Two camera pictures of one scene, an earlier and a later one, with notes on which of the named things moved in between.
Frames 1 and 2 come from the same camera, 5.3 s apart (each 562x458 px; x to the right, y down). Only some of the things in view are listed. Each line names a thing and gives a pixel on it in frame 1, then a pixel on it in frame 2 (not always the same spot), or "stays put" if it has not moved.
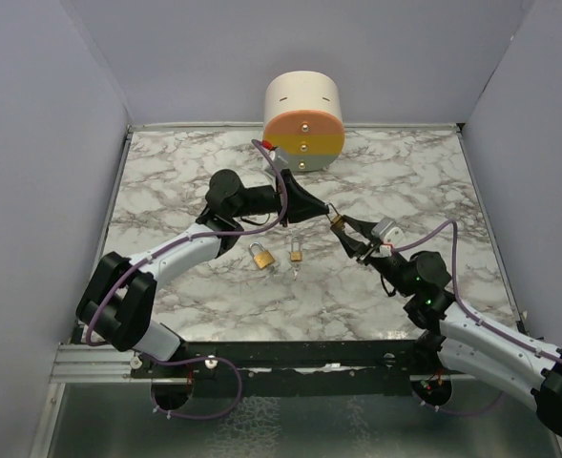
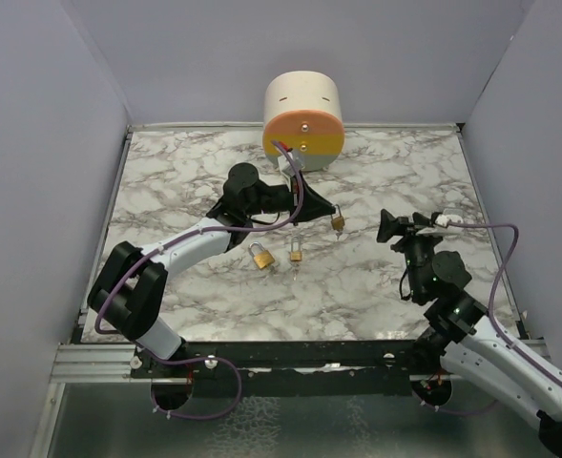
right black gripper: [353, 245] to [403, 226]
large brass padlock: [262, 260] stays put
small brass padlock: [296, 256] stays put
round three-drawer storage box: [302, 118] stays put
